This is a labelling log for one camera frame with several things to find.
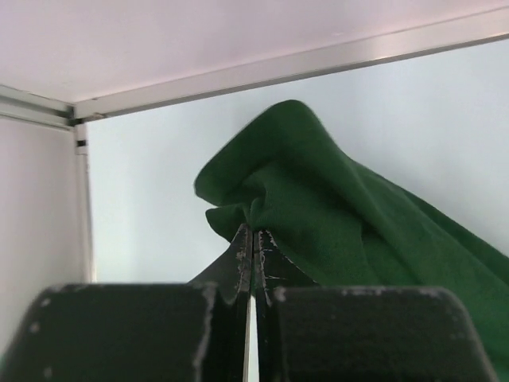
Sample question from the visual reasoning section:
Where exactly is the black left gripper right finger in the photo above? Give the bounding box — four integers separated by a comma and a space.
253, 231, 497, 381

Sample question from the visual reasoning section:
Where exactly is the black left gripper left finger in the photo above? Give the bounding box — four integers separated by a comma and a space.
1, 226, 253, 381

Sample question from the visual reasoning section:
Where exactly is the white and green t-shirt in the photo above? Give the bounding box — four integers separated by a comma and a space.
195, 100, 508, 381

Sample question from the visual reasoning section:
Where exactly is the left aluminium corner post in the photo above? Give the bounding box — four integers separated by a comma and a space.
1, 85, 95, 283

